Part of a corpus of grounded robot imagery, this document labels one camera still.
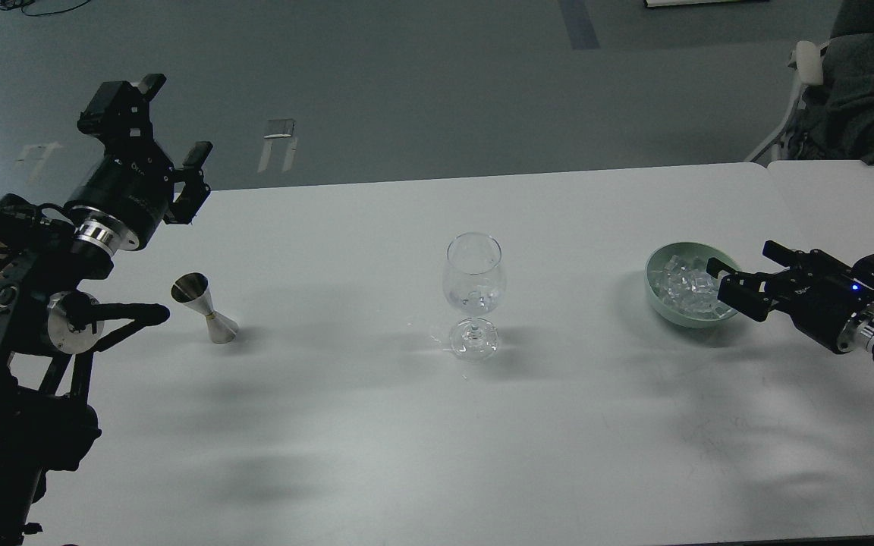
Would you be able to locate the person in dark clothes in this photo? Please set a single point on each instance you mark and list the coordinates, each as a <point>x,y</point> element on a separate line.
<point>838,120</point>

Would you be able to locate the white office chair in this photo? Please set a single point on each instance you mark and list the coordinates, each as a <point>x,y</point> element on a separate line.
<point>806,64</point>

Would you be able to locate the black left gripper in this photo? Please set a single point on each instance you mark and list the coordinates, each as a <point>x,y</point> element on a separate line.
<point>128,194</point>

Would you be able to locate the clear ice cubes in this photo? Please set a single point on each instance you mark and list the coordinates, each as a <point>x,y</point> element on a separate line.
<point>684,285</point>

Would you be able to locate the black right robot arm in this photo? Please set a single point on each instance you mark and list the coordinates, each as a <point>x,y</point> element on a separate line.
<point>829,301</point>

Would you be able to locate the steel cocktail jigger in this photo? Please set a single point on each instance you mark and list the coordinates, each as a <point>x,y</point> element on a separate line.
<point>192,290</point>

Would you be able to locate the green bowl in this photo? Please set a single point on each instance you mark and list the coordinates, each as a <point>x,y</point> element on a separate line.
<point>658,258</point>

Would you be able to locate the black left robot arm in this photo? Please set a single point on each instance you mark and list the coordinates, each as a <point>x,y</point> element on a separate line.
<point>50,330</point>

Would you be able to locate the clear wine glass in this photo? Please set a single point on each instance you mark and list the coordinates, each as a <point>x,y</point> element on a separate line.
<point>474,283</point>

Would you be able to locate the silver floor plate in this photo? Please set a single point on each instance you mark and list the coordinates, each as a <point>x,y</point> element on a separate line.
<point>279,128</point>

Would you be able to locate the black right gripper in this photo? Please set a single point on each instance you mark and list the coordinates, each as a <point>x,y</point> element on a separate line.
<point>817,291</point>

